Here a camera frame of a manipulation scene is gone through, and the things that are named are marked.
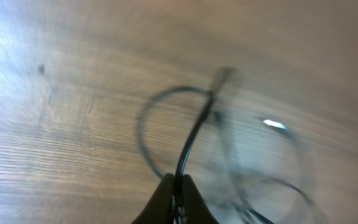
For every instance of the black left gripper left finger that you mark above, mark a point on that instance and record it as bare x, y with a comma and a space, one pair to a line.
158, 209

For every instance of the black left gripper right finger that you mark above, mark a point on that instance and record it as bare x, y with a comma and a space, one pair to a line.
196, 211

